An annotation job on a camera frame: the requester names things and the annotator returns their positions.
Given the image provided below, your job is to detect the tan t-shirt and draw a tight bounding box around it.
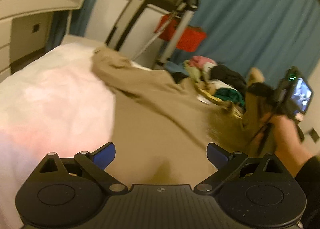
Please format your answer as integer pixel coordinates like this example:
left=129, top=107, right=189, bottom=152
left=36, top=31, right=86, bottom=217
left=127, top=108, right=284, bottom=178
left=92, top=47, right=271, bottom=186

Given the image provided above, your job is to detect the pile of mixed clothes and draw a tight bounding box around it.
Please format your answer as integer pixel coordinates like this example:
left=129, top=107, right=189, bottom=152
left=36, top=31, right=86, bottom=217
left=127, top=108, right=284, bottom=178
left=166, top=55, right=266, bottom=110

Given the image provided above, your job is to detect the person right hand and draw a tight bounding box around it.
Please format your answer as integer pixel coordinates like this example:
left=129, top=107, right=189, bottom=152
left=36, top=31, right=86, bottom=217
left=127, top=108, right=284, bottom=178
left=260, top=113, right=313, bottom=177

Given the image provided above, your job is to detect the pastel tie-dye duvet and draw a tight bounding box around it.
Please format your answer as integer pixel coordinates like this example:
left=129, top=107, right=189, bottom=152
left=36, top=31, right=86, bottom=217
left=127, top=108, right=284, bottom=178
left=1, top=43, right=116, bottom=228

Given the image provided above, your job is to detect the blue curtain right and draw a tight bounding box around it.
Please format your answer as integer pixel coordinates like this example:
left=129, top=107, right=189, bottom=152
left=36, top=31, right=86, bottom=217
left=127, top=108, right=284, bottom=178
left=172, top=0, right=320, bottom=90

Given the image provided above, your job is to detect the blue curtain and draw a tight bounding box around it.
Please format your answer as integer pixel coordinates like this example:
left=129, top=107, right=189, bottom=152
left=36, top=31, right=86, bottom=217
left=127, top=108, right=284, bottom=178
left=172, top=0, right=320, bottom=90
left=46, top=0, right=96, bottom=51

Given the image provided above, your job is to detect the white stool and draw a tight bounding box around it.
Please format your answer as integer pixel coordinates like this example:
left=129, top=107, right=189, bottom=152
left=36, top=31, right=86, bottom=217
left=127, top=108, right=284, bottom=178
left=61, top=34, right=106, bottom=48

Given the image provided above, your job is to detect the white folded board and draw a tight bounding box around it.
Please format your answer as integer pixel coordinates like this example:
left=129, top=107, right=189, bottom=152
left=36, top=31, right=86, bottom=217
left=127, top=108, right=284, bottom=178
left=105, top=0, right=151, bottom=51

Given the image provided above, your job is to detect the garment steamer stand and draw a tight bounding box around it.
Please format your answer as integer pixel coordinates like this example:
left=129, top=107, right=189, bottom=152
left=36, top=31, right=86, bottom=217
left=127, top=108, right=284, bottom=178
left=131, top=0, right=199, bottom=67

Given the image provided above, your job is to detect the white vanity desk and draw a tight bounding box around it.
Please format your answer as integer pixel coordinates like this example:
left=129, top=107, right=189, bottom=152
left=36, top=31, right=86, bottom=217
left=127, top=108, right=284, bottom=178
left=1, top=0, right=82, bottom=81

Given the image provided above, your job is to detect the blue curtain left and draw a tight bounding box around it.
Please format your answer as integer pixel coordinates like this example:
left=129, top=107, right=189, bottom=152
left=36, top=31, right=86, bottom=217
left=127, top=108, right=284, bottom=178
left=46, top=0, right=96, bottom=51

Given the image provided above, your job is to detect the black wall socket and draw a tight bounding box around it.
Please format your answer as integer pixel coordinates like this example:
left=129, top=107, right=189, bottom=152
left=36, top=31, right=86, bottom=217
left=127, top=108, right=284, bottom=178
left=309, top=128, right=320, bottom=143

